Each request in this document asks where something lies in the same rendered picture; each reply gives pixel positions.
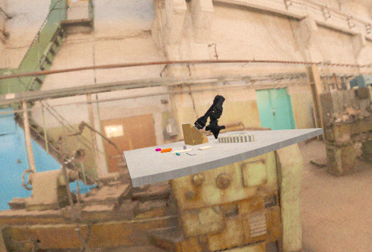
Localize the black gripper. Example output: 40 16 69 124
209 119 226 139

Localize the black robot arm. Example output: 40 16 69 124
194 95 225 130

